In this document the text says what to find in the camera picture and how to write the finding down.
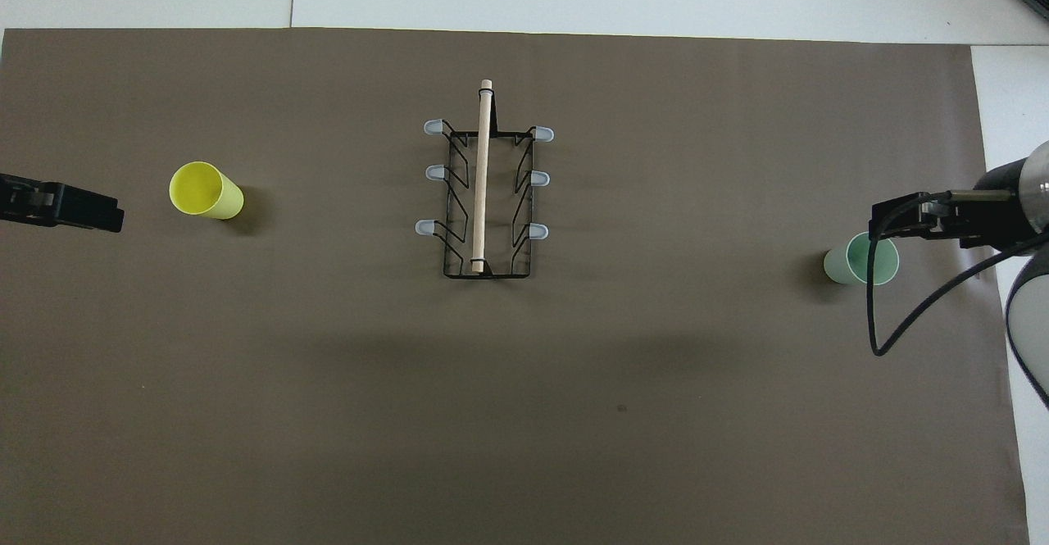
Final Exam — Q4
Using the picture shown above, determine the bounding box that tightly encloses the yellow plastic cup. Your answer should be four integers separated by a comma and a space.
169, 161, 245, 221

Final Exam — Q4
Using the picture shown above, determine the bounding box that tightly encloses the black wire cup rack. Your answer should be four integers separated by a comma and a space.
416, 79, 556, 279

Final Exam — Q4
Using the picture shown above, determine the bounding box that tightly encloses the brown table mat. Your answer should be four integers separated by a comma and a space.
0, 27, 1032, 545

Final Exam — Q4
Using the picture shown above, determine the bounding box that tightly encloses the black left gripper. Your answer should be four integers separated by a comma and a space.
0, 173, 125, 234

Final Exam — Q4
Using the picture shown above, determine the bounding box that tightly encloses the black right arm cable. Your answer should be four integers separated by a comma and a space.
867, 193, 1049, 357

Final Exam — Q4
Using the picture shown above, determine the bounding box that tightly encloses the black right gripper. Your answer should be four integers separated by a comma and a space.
870, 188, 1029, 249

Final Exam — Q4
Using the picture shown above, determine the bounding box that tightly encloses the pale green plastic cup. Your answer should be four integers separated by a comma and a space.
824, 232, 900, 286

